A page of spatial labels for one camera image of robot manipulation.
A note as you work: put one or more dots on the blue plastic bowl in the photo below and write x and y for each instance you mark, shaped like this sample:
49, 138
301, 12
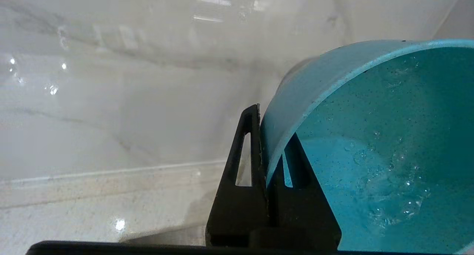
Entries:
389, 136

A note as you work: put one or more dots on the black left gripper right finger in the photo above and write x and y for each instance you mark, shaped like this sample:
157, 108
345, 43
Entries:
300, 210

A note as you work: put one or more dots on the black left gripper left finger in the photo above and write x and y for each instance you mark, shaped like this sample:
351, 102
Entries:
240, 214

